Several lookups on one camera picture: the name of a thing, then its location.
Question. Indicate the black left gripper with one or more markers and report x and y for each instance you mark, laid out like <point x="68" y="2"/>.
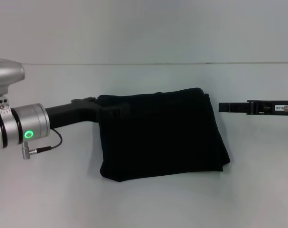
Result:
<point x="72" y="114"/>

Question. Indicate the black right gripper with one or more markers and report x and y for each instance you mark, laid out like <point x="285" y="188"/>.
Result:
<point x="269" y="108"/>

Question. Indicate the black shirt with FREE print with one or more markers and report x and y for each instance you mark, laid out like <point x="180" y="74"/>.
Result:
<point x="162" y="135"/>

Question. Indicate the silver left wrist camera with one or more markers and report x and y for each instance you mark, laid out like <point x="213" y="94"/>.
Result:
<point x="6" y="78"/>

